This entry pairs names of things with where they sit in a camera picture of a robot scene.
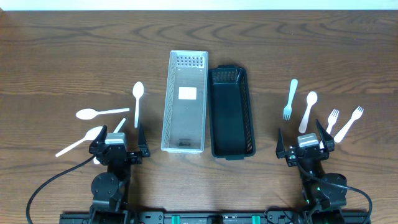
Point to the white fork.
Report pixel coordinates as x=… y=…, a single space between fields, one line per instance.
x=332 y=120
x=357 y=113

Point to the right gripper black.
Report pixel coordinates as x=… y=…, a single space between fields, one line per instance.
x=302 y=154

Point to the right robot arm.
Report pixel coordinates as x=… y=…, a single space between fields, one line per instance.
x=325 y=193

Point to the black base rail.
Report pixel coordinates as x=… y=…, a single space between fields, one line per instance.
x=269 y=216

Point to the pale blue plastic fork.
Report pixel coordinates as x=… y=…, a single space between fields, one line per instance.
x=288 y=108

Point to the white spoon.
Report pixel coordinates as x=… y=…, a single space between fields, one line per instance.
x=312 y=98
x=117 y=129
x=137 y=91

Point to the black perforated plastic basket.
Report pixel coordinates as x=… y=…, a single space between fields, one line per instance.
x=231 y=125

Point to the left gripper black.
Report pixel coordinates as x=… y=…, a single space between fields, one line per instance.
x=123 y=155

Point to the white spoon diagonal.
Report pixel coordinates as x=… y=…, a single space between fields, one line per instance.
x=89 y=136

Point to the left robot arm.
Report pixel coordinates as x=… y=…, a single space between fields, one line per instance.
x=110 y=189

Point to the clear perforated plastic basket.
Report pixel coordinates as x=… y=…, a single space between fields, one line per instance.
x=184 y=121

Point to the white spoon horizontal left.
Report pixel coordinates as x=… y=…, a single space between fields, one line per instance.
x=89 y=113

